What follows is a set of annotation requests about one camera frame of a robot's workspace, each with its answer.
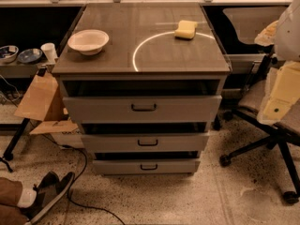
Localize grey bottom drawer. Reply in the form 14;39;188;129
93;158;200;175

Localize grey drawer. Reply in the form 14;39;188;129
63;96;221;124
82;133;209;153
93;158;200;175

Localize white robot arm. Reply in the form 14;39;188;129
255;0;300;125

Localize grey top drawer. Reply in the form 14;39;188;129
63;96;221;124

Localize grey drawer cabinet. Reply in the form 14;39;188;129
52;3;231;161

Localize grey middle drawer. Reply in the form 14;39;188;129
82;133;209;153

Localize black office chair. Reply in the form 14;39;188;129
219;1;300;204

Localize yellow sponge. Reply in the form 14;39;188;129
174;20;198;39

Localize white bowl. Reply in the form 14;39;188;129
67;29;110;55

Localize white paper cup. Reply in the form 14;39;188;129
40;43;58;63

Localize brown cardboard box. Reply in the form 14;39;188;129
14;72;83;148

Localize black sneaker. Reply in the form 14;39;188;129
22;172;75;225

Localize grey side shelf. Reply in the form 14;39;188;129
0;59;54;79

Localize metal bowl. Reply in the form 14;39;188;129
0;45;19;64

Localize black stand leg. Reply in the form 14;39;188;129
3;118;29;161

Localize person leg brown trousers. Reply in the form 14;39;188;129
0;177;37;225

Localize black floor cable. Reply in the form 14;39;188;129
40;131;127;225

